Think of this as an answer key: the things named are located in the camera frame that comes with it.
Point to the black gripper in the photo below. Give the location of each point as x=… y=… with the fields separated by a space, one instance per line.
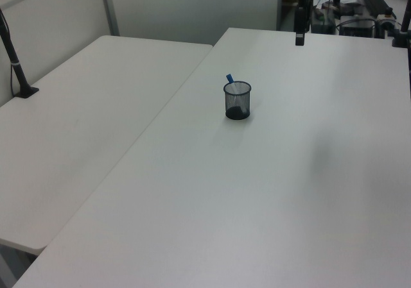
x=300 y=20

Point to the white marker with blue cap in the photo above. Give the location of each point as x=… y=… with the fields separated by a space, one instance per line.
x=230 y=78

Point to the green and black device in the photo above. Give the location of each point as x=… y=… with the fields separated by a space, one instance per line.
x=322 y=20

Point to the black keyboard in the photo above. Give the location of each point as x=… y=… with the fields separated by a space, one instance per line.
x=374 y=2

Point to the emergency stop button box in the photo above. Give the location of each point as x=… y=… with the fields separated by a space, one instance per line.
x=388 y=17

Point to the black mesh pen cup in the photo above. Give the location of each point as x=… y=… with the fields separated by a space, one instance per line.
x=237 y=113

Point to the white folding side table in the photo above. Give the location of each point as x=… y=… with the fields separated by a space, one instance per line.
x=80 y=124

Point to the black camera stand clamp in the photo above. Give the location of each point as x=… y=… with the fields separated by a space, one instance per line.
x=401 y=34

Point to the grey partition frame post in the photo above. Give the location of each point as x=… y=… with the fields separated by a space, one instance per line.
x=109 y=7

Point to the black camera pole with base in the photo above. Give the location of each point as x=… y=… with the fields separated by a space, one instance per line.
x=14 y=63

